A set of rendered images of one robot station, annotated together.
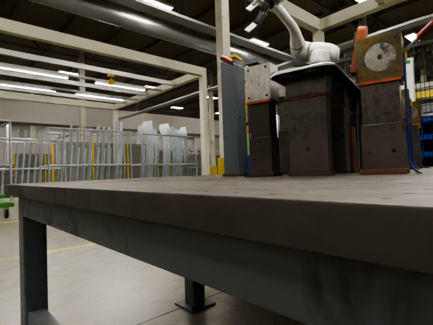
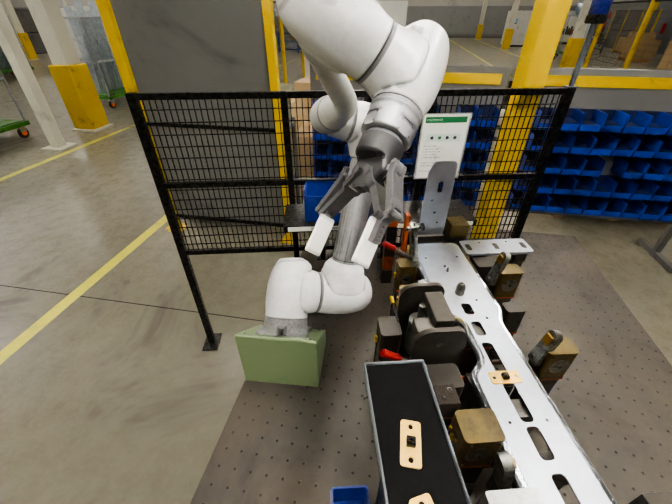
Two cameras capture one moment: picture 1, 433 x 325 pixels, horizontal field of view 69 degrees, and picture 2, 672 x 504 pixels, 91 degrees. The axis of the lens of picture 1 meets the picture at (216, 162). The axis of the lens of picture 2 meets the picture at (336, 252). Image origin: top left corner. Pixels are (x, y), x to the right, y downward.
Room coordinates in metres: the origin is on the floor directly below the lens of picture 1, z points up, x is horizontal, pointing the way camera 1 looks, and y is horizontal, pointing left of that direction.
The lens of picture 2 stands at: (1.30, 0.07, 1.81)
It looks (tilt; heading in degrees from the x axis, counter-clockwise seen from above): 36 degrees down; 322
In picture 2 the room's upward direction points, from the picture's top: straight up
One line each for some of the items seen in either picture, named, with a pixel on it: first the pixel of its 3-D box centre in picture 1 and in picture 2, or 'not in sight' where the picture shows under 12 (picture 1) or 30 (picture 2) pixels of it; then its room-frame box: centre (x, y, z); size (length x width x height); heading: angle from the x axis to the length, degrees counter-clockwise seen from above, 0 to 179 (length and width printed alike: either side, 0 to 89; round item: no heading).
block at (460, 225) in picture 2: not in sight; (449, 253); (1.98, -1.15, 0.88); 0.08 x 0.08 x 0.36; 56
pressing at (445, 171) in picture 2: not in sight; (436, 200); (2.04, -1.05, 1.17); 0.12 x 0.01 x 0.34; 56
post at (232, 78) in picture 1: (234, 119); not in sight; (1.23, -0.08, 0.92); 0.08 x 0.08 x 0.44; 56
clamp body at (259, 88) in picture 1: (259, 122); not in sight; (1.06, -0.15, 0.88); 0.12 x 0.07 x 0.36; 56
